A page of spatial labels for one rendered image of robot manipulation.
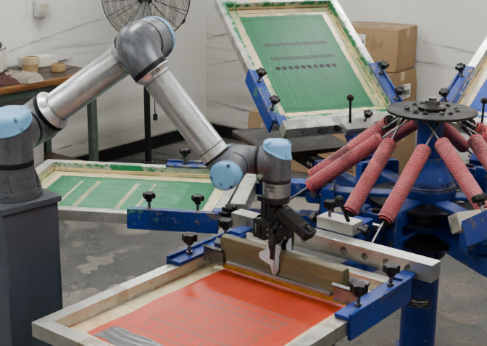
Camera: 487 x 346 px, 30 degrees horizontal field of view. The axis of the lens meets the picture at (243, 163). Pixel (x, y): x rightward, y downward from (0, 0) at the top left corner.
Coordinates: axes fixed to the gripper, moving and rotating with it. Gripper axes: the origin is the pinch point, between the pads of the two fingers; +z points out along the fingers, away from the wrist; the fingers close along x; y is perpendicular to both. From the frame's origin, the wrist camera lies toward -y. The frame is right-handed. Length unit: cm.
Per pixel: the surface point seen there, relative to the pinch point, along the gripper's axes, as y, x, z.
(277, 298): -3.6, 6.7, 5.4
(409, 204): -2, -68, -1
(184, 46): 380, -384, 19
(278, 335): -16.6, 23.8, 5.4
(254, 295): 2.2, 9.0, 5.3
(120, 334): 12, 48, 5
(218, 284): 14.2, 9.5, 5.3
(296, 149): 82, -125, 6
